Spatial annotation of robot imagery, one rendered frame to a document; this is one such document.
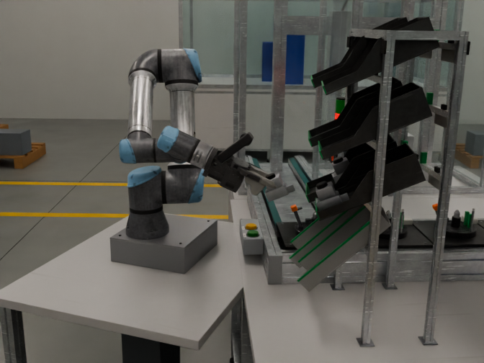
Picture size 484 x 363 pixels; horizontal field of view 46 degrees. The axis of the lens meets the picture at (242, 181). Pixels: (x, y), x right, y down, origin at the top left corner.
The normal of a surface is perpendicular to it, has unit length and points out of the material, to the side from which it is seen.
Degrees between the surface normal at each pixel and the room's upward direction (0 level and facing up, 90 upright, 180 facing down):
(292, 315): 0
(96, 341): 0
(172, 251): 90
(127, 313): 0
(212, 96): 90
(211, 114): 90
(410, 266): 90
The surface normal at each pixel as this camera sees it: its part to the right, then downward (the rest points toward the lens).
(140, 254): -0.34, 0.25
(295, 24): 0.07, 0.27
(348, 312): 0.01, -0.96
